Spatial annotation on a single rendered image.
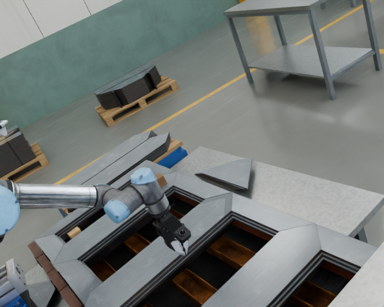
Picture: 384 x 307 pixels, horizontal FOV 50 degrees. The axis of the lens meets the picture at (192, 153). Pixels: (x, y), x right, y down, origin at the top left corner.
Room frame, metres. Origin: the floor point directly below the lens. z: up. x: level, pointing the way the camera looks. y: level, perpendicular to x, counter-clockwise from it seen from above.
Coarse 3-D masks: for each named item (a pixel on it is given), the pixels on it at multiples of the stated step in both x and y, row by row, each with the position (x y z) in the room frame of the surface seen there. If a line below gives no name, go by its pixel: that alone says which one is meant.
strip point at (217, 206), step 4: (216, 200) 1.50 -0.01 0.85; (220, 200) 1.48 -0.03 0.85; (224, 200) 1.47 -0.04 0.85; (200, 204) 1.52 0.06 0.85; (204, 204) 1.51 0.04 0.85; (208, 204) 1.50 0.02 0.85; (212, 204) 1.48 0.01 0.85; (216, 204) 1.47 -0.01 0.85; (220, 204) 1.46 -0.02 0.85; (224, 204) 1.45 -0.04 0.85; (208, 208) 1.47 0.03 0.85; (212, 208) 1.45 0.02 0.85; (216, 208) 1.44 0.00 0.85; (220, 208) 1.43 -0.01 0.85; (224, 208) 1.42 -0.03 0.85; (216, 212) 1.42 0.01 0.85; (220, 212) 1.41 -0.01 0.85; (224, 212) 1.39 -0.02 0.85
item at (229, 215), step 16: (176, 192) 1.75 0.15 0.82; (96, 208) 1.94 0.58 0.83; (144, 208) 1.70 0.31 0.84; (128, 224) 1.65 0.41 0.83; (224, 224) 1.35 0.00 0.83; (256, 224) 1.25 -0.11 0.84; (112, 240) 1.60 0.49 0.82; (208, 240) 1.31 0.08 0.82; (80, 256) 1.54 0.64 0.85; (320, 256) 0.97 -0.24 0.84; (336, 256) 0.93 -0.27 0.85; (160, 272) 1.22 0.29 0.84; (304, 272) 0.94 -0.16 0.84; (352, 272) 0.88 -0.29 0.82; (144, 288) 1.18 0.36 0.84; (288, 288) 0.91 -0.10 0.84; (128, 304) 1.14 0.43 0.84; (272, 304) 0.88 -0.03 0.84
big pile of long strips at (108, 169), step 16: (128, 144) 2.55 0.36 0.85; (144, 144) 2.42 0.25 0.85; (160, 144) 2.32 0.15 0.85; (96, 160) 2.52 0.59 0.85; (112, 160) 2.41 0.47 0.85; (128, 160) 2.30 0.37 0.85; (144, 160) 2.25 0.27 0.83; (80, 176) 2.38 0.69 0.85; (96, 176) 2.28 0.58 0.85; (112, 176) 2.18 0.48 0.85
